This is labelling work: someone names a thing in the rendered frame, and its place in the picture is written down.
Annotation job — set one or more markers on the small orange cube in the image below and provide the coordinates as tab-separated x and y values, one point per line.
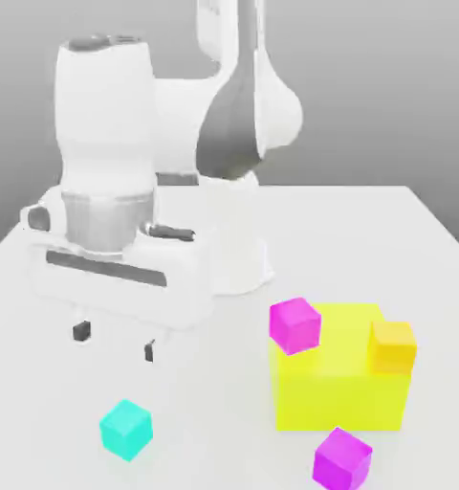
394	348

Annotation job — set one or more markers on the small cyan cube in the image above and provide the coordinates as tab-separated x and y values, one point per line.
126	430

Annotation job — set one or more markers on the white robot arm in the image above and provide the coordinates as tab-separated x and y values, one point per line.
103	115

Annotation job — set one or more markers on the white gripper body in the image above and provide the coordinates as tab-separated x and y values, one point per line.
111	291

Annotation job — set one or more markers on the large yellow box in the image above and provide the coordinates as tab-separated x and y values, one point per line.
340	398

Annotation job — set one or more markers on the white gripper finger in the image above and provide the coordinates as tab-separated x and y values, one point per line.
150	350
81	331

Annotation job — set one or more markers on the small magenta cube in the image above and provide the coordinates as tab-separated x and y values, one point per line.
342	461
294	327

